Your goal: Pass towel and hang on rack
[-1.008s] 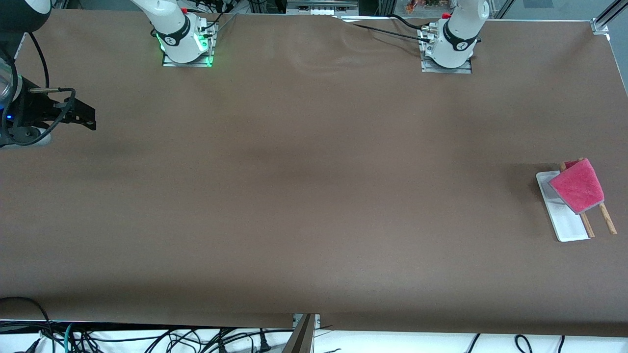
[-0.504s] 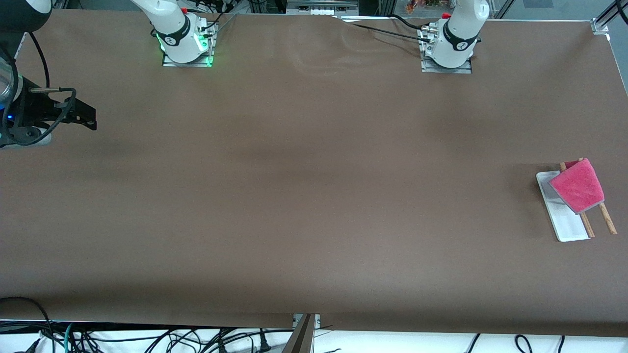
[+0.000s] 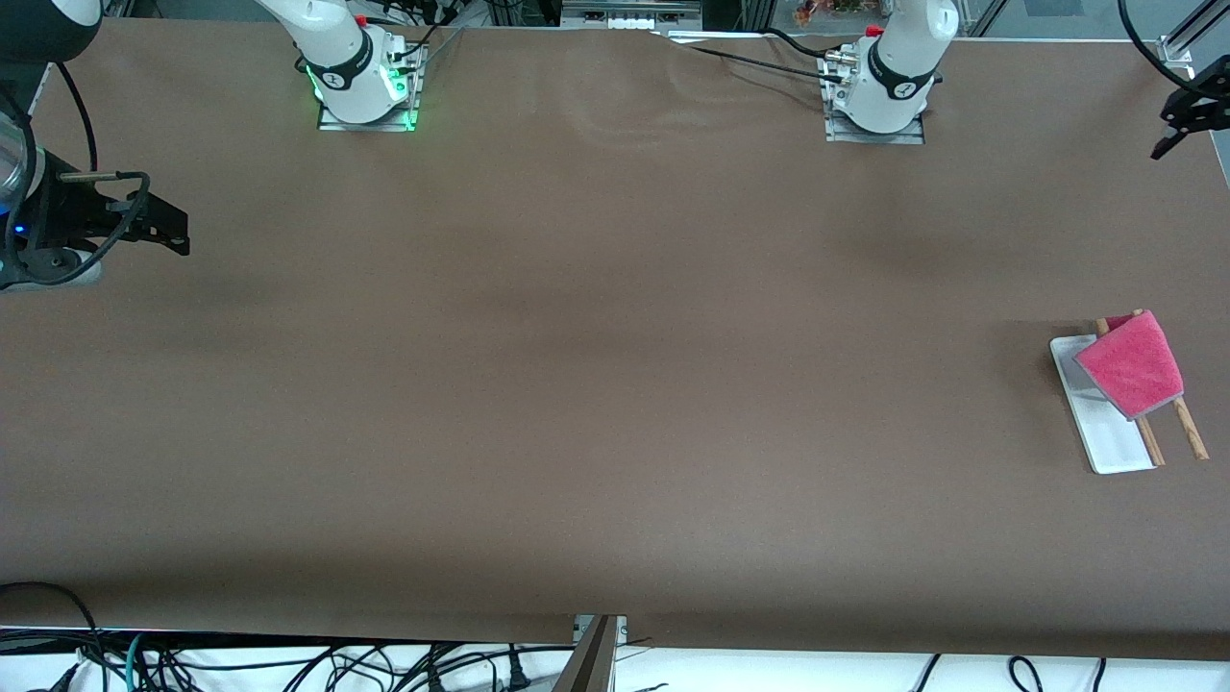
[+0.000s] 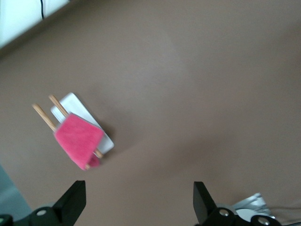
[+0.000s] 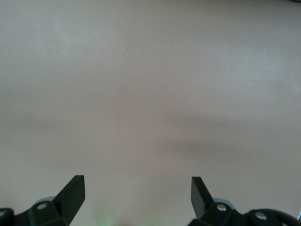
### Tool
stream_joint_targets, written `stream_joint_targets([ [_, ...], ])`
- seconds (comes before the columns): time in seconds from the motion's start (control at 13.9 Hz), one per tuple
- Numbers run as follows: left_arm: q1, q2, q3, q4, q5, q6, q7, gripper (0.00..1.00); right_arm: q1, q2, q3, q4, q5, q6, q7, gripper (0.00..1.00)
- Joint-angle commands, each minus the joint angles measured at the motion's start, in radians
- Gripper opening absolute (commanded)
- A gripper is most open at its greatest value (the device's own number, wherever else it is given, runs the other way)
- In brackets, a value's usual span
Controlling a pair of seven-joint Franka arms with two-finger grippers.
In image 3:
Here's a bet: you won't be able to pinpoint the pink towel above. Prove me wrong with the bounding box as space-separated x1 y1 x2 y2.
1072 309 1186 421

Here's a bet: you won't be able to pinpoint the white rectangular tray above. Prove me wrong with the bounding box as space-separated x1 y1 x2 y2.
1049 309 1211 476

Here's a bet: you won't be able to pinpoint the brown table cover sheet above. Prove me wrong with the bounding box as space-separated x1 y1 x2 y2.
0 19 1230 662

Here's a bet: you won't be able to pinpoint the grey device white connectors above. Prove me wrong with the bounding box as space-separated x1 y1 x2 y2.
560 0 704 32

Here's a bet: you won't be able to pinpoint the brown wooden beam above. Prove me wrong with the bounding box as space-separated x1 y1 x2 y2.
553 615 621 692

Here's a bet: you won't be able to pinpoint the aluminium frame profile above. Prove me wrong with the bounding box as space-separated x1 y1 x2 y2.
1158 0 1230 68

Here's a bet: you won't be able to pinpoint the thick black cable loop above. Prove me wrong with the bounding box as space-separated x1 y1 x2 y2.
0 581 107 692

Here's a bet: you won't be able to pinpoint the black arm base cable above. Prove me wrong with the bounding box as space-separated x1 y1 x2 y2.
653 27 847 86

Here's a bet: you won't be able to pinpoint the black power plug cable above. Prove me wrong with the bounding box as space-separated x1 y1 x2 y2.
423 642 535 691

